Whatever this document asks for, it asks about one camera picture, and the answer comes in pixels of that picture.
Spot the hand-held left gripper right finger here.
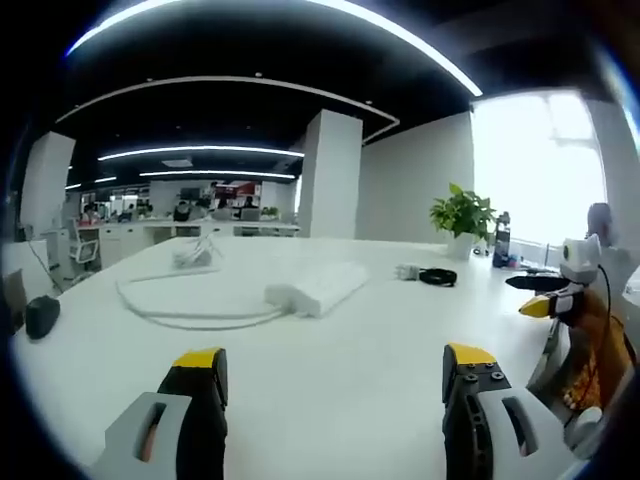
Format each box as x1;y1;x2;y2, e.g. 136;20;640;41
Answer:
441;342;582;480

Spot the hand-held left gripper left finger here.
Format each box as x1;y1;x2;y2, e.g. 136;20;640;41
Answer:
92;346;229;480

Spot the white power strip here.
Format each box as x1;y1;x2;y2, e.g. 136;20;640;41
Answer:
263;258;372;319

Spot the white desk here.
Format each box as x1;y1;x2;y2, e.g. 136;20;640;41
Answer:
8;234;640;480

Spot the blue bottle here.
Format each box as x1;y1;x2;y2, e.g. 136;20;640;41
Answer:
491;211;512;269

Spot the white worn device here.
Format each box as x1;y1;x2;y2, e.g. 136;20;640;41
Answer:
563;406;605;460

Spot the green potted plant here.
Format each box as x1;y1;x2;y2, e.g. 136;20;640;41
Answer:
428;181;497;262

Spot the black pouch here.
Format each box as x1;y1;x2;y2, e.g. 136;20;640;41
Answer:
24;294;62;341

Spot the white office chair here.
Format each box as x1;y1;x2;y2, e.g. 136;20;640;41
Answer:
66;218;102;274

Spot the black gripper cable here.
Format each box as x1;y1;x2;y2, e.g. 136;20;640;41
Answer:
596;263;640;362

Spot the black charger cable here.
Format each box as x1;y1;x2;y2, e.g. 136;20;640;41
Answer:
418;267;459;288

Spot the white power strip cable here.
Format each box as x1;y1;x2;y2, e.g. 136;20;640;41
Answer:
116;276;282;332

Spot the white coiled cable bundle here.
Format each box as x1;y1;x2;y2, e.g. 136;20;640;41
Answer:
171;235;225;272

